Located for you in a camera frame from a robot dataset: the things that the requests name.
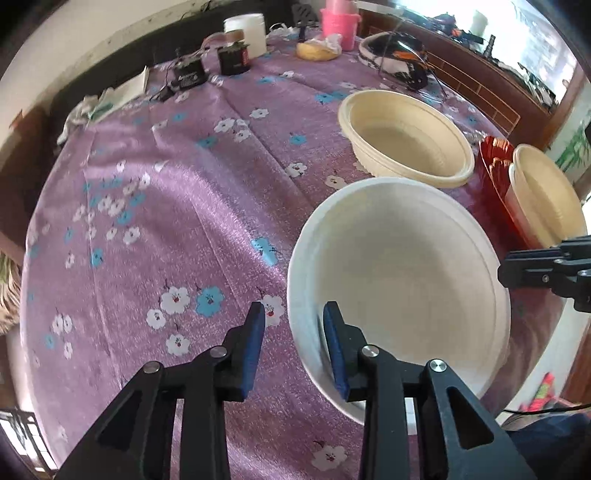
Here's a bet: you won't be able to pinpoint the black motor with red label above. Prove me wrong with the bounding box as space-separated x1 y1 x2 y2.
218 41 251 76

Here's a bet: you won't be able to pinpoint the small red plate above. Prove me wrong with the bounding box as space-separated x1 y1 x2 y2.
490 156 514 185

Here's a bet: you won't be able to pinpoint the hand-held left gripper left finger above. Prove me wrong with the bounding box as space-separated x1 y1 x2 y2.
54 301 267 480

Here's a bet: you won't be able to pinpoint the small white bowl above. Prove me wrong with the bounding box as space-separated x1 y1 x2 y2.
508 164 555 248

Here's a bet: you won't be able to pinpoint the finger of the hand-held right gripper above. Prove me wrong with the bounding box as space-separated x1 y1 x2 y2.
498 235 591 311

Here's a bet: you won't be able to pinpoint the wooden slatted cabinet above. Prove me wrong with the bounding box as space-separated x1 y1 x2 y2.
358 7 583 149

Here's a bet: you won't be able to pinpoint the person's dark trousers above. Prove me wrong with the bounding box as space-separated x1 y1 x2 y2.
503 411 591 480

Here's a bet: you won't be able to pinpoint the large cream bowl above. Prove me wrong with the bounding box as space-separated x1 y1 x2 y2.
338 90 476 188

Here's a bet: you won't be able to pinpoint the white plastic jar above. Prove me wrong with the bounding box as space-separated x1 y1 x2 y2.
224 14 267 58

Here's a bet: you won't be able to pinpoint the white folded paper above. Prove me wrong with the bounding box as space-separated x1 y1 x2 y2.
97 66 149 110

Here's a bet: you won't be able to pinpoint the crumpled white cloth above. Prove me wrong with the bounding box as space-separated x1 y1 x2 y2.
56 88 116 145

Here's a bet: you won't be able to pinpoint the small cream bowl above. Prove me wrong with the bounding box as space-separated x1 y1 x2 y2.
512 144 588 248

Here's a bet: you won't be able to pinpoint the yellow bread in bag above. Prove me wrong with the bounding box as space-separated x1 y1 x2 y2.
296 37 344 62

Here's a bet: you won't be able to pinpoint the black cable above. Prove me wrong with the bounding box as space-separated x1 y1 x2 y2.
501 401 591 415

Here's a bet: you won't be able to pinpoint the pink plastic cup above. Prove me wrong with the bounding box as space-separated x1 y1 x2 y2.
321 0 361 51

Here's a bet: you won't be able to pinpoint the black orange helmet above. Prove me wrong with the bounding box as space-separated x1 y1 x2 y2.
359 32 433 91

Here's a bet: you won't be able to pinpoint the dark brown furniture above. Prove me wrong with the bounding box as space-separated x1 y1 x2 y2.
0 108 52 253

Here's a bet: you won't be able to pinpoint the purple floral tablecloth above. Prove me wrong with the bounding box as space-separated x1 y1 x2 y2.
21 28 568 480

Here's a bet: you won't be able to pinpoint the dark clutter on cabinet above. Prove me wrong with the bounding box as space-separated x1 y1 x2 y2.
416 9 557 110

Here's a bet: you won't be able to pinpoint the large red plate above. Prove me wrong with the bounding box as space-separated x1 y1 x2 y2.
478 136 539 245

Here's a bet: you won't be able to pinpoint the black plastic utensil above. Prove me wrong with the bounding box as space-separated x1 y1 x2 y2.
294 4 320 40

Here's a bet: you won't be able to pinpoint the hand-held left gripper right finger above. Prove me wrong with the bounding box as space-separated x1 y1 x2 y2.
322 301 539 480

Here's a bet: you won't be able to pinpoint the green patterned cloth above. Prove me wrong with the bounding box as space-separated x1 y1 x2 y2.
0 254 22 336

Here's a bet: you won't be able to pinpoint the black motor with white label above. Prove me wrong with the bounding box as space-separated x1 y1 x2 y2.
171 53 206 92

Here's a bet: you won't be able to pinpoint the red green packet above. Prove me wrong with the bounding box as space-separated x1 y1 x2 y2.
524 371 557 412

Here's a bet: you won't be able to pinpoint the large white bowl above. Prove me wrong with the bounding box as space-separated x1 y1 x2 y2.
287 178 512 424

